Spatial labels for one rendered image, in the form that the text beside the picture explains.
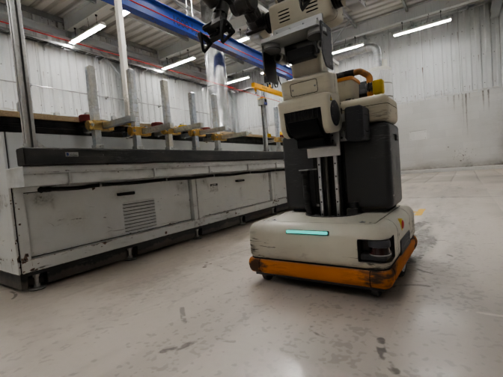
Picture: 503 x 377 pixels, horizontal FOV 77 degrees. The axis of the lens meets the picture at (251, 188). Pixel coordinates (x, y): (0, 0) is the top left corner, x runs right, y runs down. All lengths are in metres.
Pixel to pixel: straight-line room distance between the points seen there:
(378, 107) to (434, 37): 11.20
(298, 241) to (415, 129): 11.00
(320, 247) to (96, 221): 1.38
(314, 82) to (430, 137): 10.84
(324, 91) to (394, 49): 11.45
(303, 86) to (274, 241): 0.67
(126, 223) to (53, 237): 0.44
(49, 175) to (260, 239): 1.04
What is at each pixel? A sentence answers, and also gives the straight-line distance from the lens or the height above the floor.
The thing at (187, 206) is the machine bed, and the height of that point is 0.28.
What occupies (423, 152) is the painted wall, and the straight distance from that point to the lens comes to 12.12.
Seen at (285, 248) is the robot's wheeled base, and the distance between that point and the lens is 1.38.
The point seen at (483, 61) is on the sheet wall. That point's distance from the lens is 12.42.
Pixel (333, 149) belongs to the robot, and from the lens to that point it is 1.49.
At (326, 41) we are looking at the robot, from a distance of 1.35.
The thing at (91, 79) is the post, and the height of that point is 1.06.
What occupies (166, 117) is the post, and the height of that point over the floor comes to 0.91.
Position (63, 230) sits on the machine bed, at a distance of 2.05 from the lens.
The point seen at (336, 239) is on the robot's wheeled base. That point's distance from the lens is 1.27.
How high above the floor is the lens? 0.51
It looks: 3 degrees down
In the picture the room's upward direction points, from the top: 5 degrees counter-clockwise
